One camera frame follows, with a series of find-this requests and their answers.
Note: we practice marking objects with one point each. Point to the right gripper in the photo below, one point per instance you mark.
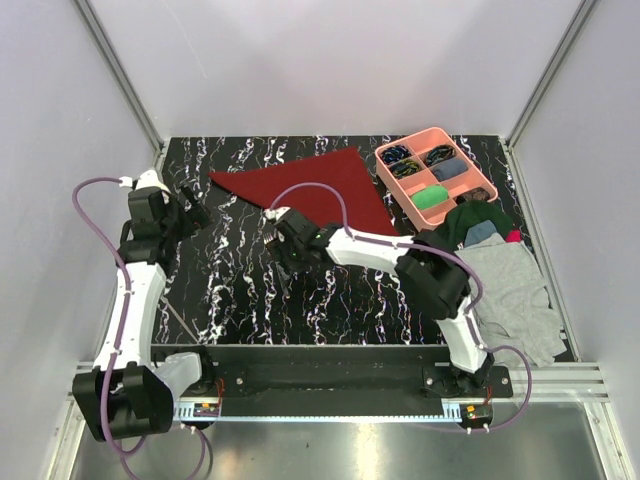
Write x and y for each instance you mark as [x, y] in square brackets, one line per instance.
[278, 247]

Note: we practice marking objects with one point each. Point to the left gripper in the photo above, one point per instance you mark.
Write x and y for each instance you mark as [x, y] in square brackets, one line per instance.
[198, 213]

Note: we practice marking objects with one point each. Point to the silver fork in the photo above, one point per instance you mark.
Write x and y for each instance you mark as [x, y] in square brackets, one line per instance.
[284, 280]
[179, 319]

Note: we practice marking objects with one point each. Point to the red cloth napkin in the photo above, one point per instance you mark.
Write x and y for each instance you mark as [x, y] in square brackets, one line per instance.
[320, 187]

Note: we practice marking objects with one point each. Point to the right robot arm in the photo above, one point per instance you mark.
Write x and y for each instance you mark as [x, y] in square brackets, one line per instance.
[432, 279]

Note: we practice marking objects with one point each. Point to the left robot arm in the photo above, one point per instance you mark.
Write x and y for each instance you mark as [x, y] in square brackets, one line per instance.
[124, 395]

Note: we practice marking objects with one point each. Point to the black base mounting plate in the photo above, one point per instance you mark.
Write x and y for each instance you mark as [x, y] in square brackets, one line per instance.
[304, 383]

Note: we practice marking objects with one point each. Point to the green rolled cloth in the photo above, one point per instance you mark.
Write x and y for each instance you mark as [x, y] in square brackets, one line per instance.
[429, 197]

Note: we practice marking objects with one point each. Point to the pink compartment tray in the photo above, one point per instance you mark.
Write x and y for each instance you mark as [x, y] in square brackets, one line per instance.
[428, 175]

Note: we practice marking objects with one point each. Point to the dark green cloth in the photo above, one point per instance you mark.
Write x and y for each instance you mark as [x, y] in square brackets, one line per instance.
[468, 214]

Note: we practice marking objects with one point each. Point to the blue rolled cloth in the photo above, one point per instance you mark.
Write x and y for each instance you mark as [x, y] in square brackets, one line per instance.
[448, 169]

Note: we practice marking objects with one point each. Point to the magenta cloth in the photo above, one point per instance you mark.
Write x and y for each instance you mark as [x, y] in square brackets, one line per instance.
[513, 237]

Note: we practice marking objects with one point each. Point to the grey cloth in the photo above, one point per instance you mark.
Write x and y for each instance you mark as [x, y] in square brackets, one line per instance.
[514, 311]

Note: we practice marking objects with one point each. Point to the left aluminium frame post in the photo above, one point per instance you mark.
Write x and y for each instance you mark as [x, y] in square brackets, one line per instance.
[108, 53]

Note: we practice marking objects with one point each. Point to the aluminium frame post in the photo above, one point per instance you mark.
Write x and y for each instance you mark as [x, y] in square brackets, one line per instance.
[562, 51]
[108, 53]

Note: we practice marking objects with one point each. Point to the right aluminium frame post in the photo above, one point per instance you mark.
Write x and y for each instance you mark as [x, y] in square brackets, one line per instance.
[562, 51]

